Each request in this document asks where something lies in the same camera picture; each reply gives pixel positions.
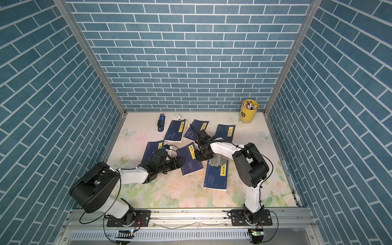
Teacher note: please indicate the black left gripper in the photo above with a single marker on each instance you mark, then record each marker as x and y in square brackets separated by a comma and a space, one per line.
[173, 161]

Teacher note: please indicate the grey striped cleaning cloth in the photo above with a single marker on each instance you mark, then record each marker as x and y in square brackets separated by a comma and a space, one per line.
[218, 160]

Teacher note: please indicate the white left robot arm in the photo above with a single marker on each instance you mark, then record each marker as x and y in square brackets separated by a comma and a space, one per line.
[93, 191]

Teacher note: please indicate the blue black stapler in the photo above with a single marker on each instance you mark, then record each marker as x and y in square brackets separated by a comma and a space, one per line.
[161, 122]

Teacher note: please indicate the blue book Tang poems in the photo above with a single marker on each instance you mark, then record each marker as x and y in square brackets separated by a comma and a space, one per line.
[191, 164]

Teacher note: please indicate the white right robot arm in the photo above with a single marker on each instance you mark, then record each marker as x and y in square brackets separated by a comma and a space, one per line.
[249, 162]

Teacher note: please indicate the blue book Shijing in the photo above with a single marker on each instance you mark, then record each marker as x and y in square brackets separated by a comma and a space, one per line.
[151, 151]

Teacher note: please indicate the blue book Yuewei notes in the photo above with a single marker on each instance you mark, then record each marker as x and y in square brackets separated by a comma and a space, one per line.
[198, 125]

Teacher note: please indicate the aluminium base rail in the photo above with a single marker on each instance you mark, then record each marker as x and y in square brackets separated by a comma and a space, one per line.
[195, 226]

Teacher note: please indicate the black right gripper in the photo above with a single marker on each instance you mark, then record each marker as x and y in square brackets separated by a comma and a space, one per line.
[198, 157]

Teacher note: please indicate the yellow pen holder cup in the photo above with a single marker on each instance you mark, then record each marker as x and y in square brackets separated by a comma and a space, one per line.
[248, 110]

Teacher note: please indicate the blue book Mengxi notes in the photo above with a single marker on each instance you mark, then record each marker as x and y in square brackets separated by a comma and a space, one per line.
[216, 177]

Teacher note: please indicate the blue book Zhuangzi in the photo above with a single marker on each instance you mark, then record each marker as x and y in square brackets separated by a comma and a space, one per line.
[225, 132]

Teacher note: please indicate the blue book Hanfeizi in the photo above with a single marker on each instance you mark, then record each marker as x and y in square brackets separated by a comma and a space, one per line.
[175, 131]

